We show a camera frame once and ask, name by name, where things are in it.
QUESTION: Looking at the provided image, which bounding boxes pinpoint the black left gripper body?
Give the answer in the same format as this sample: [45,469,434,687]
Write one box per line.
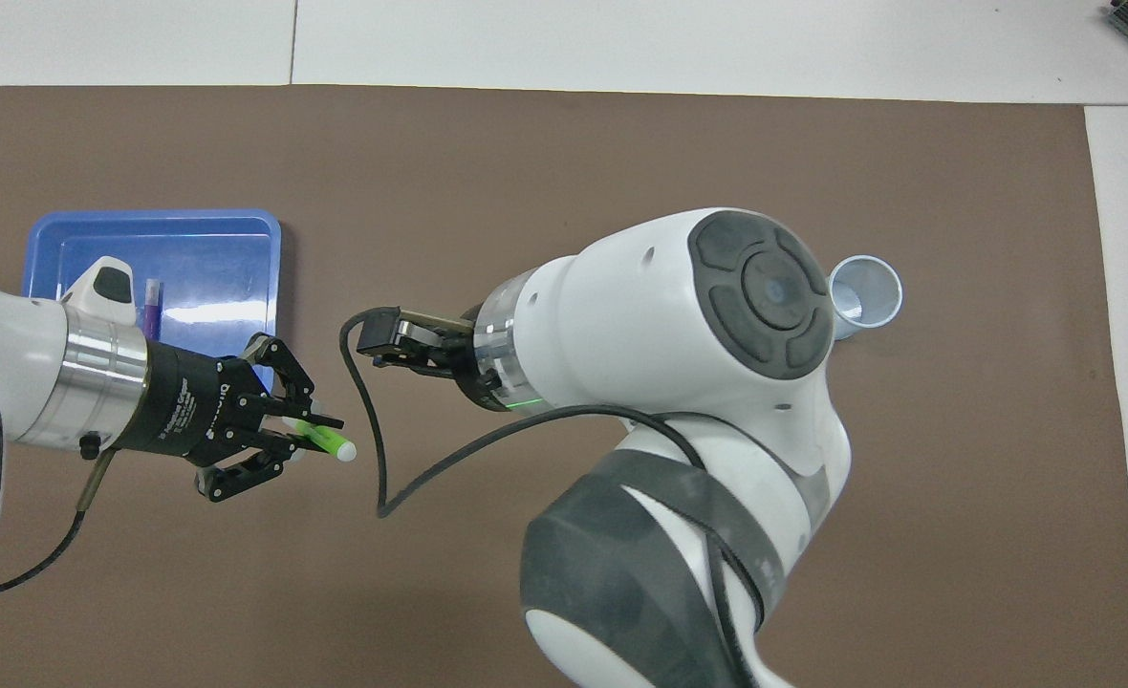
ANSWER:
[124,342,273,469]

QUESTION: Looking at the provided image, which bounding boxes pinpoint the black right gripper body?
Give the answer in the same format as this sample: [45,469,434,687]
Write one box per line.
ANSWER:
[435,304,510,412]

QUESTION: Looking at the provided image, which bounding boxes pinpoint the green pen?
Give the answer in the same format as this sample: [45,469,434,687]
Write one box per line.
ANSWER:
[282,418,358,464]

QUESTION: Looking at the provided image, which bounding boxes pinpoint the blue plastic tray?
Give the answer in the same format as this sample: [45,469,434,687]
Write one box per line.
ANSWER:
[21,209,283,362]

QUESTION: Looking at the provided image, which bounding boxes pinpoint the brown table mat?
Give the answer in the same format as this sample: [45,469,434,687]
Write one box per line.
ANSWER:
[0,84,1128,688]

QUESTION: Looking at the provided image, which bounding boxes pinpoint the clear plastic cup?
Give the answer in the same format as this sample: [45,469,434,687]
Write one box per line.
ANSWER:
[827,255,904,343]

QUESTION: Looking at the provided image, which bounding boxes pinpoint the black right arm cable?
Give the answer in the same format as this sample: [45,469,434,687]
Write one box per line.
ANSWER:
[339,308,766,688]

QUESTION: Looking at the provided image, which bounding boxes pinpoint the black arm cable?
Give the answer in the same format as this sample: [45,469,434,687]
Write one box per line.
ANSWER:
[339,308,766,688]
[0,447,118,601]

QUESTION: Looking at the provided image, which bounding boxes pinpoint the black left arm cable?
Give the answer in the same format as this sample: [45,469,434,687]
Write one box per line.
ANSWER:
[0,447,118,601]

